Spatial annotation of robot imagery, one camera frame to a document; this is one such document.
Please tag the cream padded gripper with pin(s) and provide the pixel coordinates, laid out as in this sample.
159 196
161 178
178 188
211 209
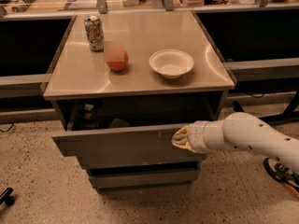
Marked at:
196 136

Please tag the grey top drawer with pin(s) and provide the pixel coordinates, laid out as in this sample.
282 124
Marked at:
124 146

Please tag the grey drawer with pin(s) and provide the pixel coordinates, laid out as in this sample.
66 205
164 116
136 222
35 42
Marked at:
153 178
124 146

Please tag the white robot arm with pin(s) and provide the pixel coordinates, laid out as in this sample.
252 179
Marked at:
239 131

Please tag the grey lower drawer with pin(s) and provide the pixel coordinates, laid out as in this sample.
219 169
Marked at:
153 178

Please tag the white paper in drawer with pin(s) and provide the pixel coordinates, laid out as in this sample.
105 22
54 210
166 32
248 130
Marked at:
118 123

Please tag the grey drawer cabinet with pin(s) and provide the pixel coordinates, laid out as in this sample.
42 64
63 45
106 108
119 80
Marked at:
87 95

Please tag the black table leg bar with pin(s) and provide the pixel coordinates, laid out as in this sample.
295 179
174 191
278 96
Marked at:
237 107

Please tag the white bowl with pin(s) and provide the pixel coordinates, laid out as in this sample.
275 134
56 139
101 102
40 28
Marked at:
171 63

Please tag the red orange apple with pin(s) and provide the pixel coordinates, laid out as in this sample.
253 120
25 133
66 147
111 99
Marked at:
116 56

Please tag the black and orange shoe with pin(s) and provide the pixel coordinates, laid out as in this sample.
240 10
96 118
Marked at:
283 175

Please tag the crushed soda can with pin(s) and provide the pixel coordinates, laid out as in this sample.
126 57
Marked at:
94 31

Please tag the black chair caster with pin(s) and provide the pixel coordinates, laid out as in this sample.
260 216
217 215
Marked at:
7 198

